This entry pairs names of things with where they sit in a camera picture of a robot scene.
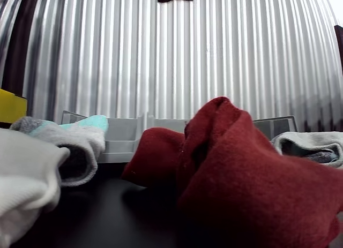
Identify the yellow box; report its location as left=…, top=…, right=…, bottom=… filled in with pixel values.
left=0, top=88, right=28, bottom=123

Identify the grey plastic bin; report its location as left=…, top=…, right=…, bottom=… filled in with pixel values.
left=61, top=110, right=143, bottom=163
left=144, top=112, right=190, bottom=134
left=251, top=115, right=299, bottom=141

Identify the dark red sock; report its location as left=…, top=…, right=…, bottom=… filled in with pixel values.
left=176, top=96, right=343, bottom=248
left=121, top=126, right=188, bottom=189

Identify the white teal grey sock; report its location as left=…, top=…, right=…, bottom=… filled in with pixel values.
left=10, top=115, right=109, bottom=187
left=270, top=131, right=343, bottom=169

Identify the plain white sock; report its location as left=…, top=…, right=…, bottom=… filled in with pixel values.
left=0, top=127, right=71, bottom=248

